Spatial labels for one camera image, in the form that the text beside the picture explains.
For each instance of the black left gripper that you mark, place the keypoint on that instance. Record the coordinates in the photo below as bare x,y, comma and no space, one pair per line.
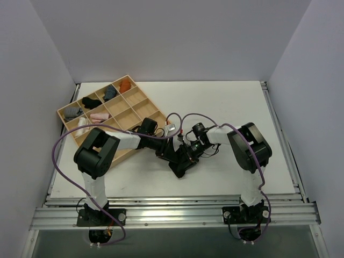
166,150

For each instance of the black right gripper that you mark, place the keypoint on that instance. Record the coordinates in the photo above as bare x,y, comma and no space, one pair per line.
188,155

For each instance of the black underwear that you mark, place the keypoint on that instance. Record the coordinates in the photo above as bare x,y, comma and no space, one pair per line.
185,160

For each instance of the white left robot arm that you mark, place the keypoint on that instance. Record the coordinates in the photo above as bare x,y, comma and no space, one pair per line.
95,155

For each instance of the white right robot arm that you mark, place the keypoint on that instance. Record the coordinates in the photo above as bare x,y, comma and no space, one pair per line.
250,149

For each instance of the wooden compartment tray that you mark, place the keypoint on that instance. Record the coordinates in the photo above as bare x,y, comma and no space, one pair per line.
110,115

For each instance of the pink rolled sock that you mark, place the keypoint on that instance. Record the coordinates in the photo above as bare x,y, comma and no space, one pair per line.
97,118

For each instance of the orange rolled sock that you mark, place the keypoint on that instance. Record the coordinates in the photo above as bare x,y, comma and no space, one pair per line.
125,85

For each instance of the dark grey rolled sock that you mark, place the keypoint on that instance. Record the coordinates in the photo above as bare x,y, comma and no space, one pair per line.
109,93

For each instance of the white rolled sock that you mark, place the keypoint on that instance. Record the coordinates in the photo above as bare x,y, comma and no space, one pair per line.
84,125

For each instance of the black rolled sock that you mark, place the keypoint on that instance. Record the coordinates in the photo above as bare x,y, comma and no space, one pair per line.
90,103

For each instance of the grey striped rolled sock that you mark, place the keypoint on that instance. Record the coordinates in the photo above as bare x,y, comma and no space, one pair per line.
71,113

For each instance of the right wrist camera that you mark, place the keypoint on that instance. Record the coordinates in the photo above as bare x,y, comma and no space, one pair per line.
199,131

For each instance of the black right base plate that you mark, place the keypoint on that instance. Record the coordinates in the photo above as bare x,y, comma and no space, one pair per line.
245,215

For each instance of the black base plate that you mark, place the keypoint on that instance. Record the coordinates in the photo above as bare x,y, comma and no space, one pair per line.
245,215
90,218

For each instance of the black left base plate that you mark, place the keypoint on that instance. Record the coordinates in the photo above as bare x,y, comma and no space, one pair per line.
90,218

